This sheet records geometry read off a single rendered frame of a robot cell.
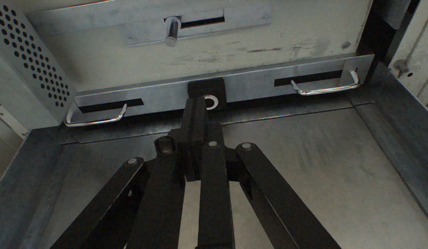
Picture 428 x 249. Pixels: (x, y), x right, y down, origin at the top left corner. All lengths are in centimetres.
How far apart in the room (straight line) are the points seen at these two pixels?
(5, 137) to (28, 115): 15
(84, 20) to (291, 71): 30
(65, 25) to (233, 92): 25
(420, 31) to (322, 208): 27
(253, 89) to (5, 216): 40
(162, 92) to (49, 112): 16
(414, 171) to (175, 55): 37
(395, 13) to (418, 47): 7
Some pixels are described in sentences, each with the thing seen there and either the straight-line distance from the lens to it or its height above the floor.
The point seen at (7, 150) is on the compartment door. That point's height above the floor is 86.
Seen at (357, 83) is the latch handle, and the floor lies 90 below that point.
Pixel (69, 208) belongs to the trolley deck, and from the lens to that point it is 43.
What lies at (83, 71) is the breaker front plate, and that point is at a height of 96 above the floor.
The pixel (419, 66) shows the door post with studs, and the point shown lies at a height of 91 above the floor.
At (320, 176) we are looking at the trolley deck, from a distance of 37.
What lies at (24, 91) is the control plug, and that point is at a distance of 34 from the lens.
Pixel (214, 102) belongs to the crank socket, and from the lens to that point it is 39.
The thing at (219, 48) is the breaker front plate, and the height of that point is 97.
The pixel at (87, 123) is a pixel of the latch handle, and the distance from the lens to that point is 44.
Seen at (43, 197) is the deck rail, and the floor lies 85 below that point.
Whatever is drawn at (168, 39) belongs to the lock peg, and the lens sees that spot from 32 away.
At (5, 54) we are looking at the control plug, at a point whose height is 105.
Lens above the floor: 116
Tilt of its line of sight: 47 degrees down
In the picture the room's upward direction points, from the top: 11 degrees counter-clockwise
